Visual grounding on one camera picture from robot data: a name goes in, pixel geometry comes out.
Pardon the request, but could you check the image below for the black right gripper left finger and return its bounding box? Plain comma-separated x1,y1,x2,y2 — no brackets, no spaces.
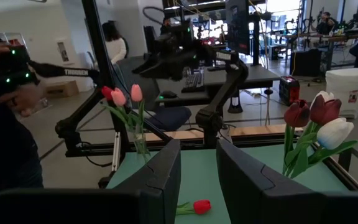
111,139,182,224

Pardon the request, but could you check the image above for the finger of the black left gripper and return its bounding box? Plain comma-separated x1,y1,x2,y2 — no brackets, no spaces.
131,52,196,76
144,66,190,83

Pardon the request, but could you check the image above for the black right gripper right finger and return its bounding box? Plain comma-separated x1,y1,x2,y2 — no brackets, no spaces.
216,139,326,224

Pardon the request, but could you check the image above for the bright red artificial tulip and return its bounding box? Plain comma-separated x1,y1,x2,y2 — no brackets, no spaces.
175,198,213,217
101,85,142,138

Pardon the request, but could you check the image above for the clear glass vase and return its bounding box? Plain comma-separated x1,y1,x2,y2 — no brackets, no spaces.
132,124,151,160

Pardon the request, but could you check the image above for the black computer mouse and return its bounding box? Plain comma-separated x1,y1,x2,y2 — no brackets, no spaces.
160,90,178,100

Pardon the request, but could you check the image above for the black keyboard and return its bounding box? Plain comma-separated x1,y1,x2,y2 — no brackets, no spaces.
181,70,206,94

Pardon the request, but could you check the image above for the blue and grey office chair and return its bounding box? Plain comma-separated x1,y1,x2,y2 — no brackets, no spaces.
116,55,193,132

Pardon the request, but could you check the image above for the person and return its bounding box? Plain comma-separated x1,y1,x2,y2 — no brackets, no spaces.
101,20,129,67
0,24,45,203
315,11,339,35

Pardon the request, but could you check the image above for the wooden board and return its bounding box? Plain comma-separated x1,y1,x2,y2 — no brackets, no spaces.
144,123,305,141

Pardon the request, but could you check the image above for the black monitor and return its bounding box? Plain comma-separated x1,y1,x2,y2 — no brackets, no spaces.
225,0,251,56

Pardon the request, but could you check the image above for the black desk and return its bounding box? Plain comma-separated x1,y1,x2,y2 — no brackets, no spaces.
155,63,281,108

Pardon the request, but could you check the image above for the cardboard box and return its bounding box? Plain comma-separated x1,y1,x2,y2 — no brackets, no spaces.
43,80,80,100

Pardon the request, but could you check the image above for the red and black box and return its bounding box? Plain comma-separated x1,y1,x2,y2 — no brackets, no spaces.
278,75,301,107

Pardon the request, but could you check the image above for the white plastic bin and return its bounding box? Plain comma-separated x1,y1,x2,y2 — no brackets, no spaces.
324,67,358,119

